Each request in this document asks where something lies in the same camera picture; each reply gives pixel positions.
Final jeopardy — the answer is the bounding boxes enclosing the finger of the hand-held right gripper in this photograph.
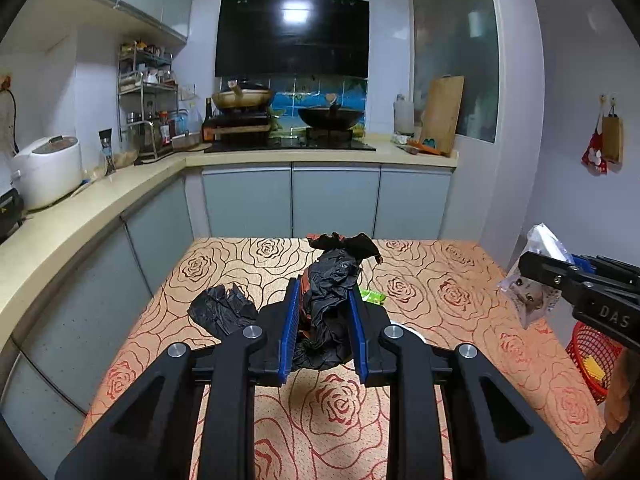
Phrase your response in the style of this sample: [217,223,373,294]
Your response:
[572,254,640,283]
[517,251,591,288]

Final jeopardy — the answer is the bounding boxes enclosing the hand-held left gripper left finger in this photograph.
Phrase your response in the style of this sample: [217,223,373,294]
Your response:
[55,277,302,480]

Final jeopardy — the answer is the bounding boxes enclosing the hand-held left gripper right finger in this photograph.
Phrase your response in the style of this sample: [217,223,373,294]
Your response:
[348,289,586,480]

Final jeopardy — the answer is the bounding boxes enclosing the white printed plastic packet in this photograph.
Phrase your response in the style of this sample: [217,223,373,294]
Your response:
[496,223,576,331]

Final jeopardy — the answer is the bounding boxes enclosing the brown plastic bag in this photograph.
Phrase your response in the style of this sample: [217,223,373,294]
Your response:
[299,274,316,333]

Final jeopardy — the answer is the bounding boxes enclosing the large black plastic bag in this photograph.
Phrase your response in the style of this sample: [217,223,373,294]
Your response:
[292,232,385,372]

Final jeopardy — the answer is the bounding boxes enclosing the red plastic basket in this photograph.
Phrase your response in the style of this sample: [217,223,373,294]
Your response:
[565,321,626,406]

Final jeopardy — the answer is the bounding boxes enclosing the person's right hand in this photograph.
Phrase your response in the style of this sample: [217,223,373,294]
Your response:
[603,345,640,441]

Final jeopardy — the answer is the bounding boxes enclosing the crumpled white paper tissue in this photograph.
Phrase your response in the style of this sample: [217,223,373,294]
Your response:
[390,322,427,346]

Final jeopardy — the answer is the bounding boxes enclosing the small black plastic bag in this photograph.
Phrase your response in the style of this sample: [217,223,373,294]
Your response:
[187,282,261,346]

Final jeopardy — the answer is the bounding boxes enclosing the rose-printed tablecloth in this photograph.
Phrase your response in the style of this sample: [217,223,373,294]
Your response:
[77,236,608,480]

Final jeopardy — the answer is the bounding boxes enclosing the red hanging oven mitt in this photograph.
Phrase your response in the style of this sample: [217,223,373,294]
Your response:
[581,110,608,176]

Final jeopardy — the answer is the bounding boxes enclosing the small hanging wooden board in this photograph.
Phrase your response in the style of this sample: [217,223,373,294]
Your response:
[601,105,624,165]

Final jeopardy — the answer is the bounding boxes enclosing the grey base cabinets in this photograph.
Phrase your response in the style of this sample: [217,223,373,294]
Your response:
[0,162,453,480]

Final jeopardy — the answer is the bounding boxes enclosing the orange kitchen tool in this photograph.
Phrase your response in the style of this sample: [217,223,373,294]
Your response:
[407,137,443,156]

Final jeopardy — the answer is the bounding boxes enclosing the black glass cooktop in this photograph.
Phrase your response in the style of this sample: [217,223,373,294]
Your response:
[204,137,377,153]

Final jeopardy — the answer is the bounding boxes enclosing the wooden cutting board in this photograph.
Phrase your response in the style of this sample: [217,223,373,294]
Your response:
[420,75,466,157]

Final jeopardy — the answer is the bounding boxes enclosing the white plastic jug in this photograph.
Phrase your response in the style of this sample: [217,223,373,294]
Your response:
[393,93,416,136]

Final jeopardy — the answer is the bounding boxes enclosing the beige kitchen countertop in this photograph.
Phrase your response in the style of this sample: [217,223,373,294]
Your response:
[0,137,459,356]

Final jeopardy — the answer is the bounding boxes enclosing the black wok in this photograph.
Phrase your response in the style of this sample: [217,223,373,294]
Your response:
[297,92,363,131]

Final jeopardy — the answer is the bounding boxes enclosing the dark sauce bottle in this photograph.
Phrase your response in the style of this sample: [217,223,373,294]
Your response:
[201,97,216,143]

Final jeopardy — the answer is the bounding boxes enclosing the tan frying pan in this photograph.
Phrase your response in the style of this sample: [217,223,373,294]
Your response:
[211,80,277,112]

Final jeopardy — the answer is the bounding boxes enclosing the frosted glass window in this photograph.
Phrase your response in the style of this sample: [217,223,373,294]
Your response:
[411,0,501,143]

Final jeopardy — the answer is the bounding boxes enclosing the metal spice rack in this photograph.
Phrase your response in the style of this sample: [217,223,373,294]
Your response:
[117,41,181,161]

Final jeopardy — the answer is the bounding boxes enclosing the white rice cooker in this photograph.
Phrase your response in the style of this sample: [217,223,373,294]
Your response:
[10,135,83,211]

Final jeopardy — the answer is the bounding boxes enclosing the black range hood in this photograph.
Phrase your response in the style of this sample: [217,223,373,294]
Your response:
[214,0,371,79]

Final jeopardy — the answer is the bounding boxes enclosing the black countertop grill appliance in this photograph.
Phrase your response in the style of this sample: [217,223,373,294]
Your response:
[0,191,25,241]

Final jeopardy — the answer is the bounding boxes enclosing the black wall cable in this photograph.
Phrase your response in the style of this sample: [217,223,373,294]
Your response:
[0,74,21,156]

